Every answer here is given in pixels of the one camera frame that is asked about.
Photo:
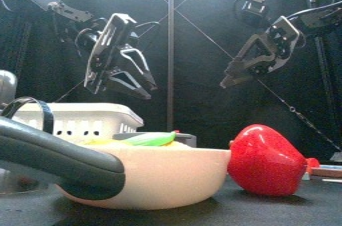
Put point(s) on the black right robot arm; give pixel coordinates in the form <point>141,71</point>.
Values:
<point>321,15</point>

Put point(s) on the white plastic slotted basket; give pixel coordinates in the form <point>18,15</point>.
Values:
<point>85,118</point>

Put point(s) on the black frame post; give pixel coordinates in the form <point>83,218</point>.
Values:
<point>322,70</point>

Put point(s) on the red plastic bell pepper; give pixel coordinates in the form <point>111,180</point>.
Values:
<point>268,161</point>

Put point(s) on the yellow toy food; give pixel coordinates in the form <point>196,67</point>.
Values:
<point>105,142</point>

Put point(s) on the grey vertical frame pole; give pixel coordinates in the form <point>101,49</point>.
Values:
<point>170,53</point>

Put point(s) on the grey metal rounded object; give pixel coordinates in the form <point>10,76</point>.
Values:
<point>7,86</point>

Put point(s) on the brown and white flat item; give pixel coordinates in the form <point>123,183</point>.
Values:
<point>328,171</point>

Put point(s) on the green and yellow toy vegetable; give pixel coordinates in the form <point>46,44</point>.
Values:
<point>188,138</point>

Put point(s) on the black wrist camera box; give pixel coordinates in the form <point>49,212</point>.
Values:
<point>254,10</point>

